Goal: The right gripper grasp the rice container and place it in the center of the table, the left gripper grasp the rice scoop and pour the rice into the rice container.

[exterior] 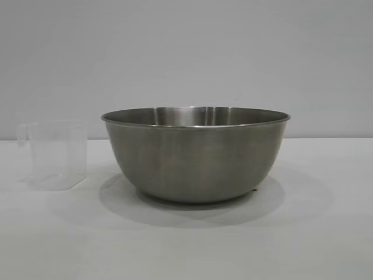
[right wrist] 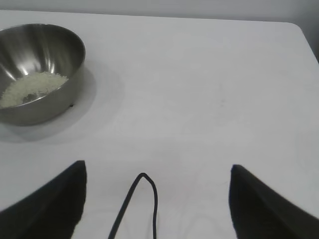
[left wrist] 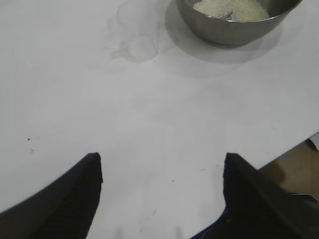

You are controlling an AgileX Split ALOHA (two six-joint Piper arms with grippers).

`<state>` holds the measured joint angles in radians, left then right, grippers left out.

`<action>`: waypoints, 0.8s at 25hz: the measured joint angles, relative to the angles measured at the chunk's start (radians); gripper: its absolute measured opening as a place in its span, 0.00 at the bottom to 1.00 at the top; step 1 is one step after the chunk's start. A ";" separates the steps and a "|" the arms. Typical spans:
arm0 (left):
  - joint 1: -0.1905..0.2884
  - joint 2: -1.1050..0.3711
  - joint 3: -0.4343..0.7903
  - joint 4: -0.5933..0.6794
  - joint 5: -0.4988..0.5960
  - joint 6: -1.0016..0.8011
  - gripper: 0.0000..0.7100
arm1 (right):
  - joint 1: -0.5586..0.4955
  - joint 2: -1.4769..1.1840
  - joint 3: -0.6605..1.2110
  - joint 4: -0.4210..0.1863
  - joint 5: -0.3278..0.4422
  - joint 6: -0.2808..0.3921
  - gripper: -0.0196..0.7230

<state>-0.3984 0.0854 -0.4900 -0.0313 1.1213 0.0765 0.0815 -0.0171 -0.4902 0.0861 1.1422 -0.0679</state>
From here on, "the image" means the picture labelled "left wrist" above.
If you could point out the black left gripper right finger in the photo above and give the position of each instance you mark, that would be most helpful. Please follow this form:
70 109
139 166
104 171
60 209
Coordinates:
261 211

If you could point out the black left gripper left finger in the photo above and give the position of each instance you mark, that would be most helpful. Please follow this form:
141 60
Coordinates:
62 204

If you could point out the clear plastic measuring cup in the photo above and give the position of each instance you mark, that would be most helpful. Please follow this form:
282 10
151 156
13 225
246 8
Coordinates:
139 42

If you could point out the stainless steel mixing bowl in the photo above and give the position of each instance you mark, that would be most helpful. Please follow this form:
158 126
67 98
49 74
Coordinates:
224 32

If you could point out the white rice grains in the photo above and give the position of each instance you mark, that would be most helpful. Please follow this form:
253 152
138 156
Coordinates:
236 10

